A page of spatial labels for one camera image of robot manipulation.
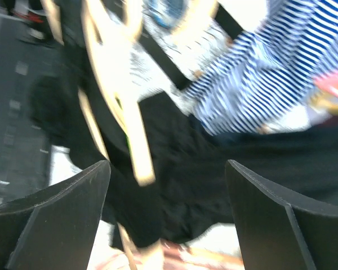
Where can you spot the small blue floral bowl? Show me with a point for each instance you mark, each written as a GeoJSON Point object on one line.
{"type": "Point", "coordinates": [167, 13]}

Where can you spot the cream wooden hanger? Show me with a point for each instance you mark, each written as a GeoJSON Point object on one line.
{"type": "Point", "coordinates": [121, 98]}

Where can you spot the pink transparent basin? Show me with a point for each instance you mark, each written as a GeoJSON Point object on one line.
{"type": "Point", "coordinates": [175, 257]}

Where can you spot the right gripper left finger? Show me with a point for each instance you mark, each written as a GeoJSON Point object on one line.
{"type": "Point", "coordinates": [55, 227]}

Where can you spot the black tank top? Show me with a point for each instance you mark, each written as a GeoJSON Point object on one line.
{"type": "Point", "coordinates": [305, 162]}

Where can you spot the blue striped tank top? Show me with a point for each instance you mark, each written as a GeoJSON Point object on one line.
{"type": "Point", "coordinates": [269, 71]}

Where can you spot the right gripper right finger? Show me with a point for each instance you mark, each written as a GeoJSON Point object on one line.
{"type": "Point", "coordinates": [279, 228]}

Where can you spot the floral tablecloth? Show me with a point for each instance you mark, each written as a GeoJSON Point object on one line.
{"type": "Point", "coordinates": [191, 60]}

